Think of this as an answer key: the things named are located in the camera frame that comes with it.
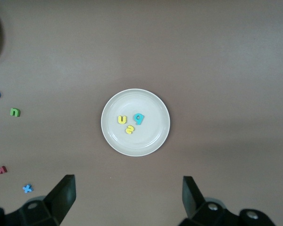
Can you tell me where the teal foam letter b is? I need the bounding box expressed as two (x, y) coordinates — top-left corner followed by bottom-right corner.
(133, 113), (145, 126)

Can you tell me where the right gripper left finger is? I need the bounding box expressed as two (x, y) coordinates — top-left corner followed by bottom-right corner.
(0, 174), (76, 226)

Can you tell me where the brown table cover sheet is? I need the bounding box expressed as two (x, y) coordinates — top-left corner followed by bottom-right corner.
(0, 0), (283, 226)

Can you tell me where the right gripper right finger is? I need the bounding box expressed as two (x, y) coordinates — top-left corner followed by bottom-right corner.
(179, 176), (276, 226)

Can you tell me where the beige brown plate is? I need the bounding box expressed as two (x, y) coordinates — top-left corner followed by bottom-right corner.
(100, 88), (171, 157)

